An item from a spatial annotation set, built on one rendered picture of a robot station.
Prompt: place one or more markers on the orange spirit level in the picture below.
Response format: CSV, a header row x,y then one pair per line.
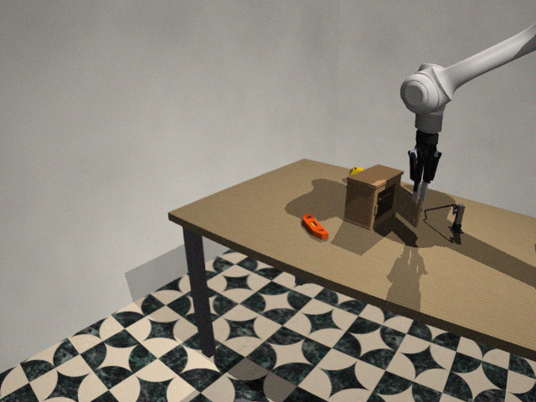
x,y
313,224

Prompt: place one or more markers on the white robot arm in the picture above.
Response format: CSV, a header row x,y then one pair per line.
x,y
430,89

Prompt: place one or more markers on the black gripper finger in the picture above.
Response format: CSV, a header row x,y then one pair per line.
x,y
430,167
416,170

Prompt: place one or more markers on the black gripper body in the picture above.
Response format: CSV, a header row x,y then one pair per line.
x,y
425,141

